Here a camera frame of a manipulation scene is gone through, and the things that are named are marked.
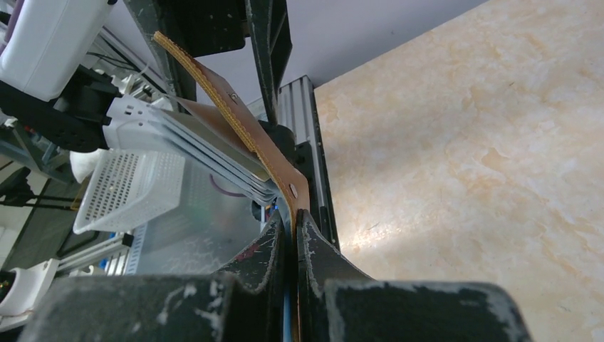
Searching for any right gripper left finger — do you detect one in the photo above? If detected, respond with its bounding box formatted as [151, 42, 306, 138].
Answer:
[19, 212, 285, 341]

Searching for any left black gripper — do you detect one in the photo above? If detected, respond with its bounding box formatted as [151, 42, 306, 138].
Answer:
[124, 0, 292, 125]

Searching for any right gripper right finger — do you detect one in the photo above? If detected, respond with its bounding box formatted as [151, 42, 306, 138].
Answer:
[296, 210, 532, 341]

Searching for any brown leather card holder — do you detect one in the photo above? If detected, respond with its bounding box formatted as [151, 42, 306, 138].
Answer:
[174, 48, 310, 235]

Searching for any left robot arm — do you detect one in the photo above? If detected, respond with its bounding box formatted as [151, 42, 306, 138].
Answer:
[1, 1, 292, 152]

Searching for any white perforated plastic basket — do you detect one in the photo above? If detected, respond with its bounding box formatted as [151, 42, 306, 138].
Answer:
[73, 150, 185, 234]

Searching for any aluminium front frame rail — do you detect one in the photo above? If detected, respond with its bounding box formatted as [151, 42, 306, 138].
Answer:
[278, 76, 340, 249]

